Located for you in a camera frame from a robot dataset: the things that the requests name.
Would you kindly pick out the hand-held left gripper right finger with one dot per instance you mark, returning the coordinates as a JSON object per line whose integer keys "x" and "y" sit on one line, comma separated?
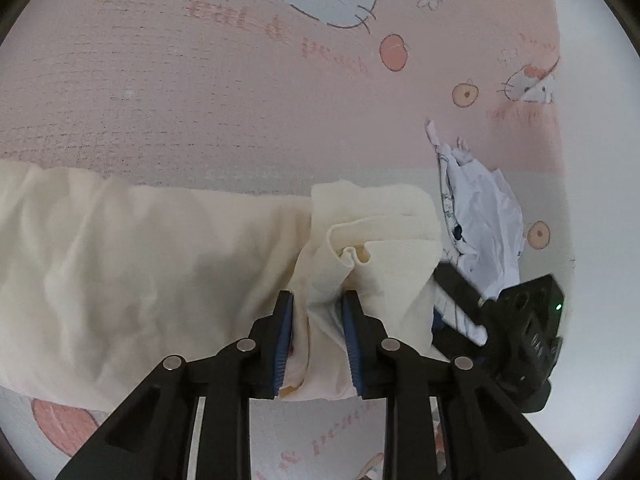
{"x": 351, "y": 350}

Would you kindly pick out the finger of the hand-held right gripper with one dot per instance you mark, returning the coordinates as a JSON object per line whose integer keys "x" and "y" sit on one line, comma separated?
{"x": 455, "y": 347}
{"x": 460, "y": 285}

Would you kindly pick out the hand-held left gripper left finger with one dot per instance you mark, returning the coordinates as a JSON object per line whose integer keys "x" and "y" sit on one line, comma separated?
{"x": 283, "y": 345}

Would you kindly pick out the white printed garment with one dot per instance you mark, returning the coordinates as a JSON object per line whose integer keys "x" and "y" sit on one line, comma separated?
{"x": 485, "y": 210}

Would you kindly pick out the cream garment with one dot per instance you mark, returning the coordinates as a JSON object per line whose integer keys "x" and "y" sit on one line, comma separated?
{"x": 150, "y": 270}

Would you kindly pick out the pink cartoon cat printed blanket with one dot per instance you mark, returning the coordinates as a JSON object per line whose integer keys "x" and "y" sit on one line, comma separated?
{"x": 200, "y": 85}

